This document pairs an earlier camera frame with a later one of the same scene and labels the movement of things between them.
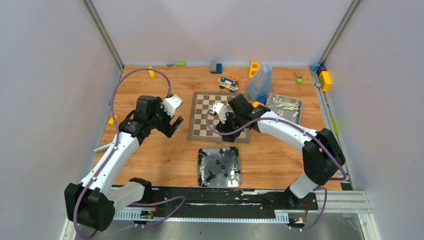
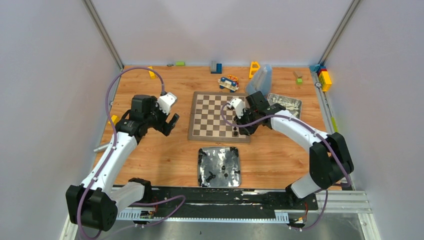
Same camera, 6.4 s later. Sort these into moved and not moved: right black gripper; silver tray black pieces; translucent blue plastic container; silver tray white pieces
Moved: right black gripper
Not moved: silver tray white pieces; translucent blue plastic container; silver tray black pieces
